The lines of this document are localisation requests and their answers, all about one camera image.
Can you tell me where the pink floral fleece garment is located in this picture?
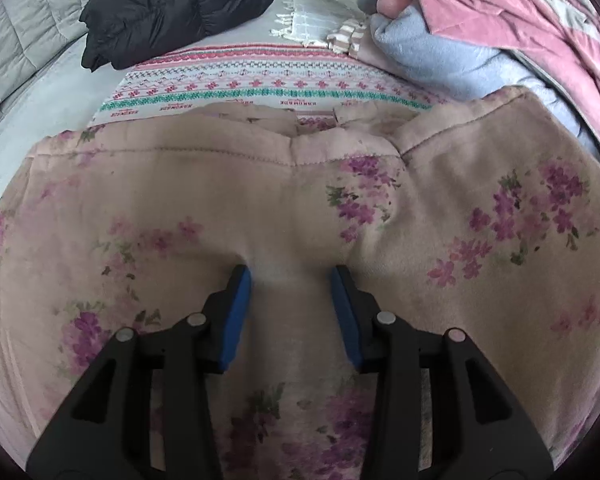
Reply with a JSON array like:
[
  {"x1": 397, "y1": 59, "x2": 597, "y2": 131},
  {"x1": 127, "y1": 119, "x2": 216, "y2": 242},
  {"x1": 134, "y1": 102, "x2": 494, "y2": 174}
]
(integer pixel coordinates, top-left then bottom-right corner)
[{"x1": 0, "y1": 88, "x2": 600, "y2": 479}]

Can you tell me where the light blue fleece garment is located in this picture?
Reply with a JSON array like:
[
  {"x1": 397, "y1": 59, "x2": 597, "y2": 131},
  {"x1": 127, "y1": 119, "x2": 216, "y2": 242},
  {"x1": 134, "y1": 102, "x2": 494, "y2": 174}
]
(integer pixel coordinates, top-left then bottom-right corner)
[{"x1": 370, "y1": 3, "x2": 600, "y2": 159}]

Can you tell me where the patterned white red green blanket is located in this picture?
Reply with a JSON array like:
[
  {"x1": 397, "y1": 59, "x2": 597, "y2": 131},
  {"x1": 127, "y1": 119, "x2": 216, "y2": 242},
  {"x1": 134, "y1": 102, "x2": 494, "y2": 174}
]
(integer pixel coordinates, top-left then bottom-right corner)
[{"x1": 90, "y1": 44, "x2": 447, "y2": 126}]

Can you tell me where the black puffer jacket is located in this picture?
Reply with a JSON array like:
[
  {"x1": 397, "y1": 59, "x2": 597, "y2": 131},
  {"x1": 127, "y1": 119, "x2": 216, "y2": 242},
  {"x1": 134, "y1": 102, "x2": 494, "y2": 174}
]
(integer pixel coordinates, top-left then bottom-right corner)
[{"x1": 80, "y1": 0, "x2": 274, "y2": 72}]

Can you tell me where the pink and cream velvet garment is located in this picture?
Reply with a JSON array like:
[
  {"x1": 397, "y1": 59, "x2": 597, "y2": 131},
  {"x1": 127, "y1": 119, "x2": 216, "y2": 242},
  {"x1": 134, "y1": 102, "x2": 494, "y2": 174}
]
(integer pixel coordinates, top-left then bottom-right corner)
[{"x1": 418, "y1": 0, "x2": 600, "y2": 141}]

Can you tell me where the white fringed grey throw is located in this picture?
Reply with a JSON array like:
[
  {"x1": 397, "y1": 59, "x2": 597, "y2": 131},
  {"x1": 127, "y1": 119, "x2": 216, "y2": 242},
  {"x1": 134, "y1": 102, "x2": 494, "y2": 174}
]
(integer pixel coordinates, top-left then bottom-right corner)
[{"x1": 270, "y1": 0, "x2": 365, "y2": 47}]

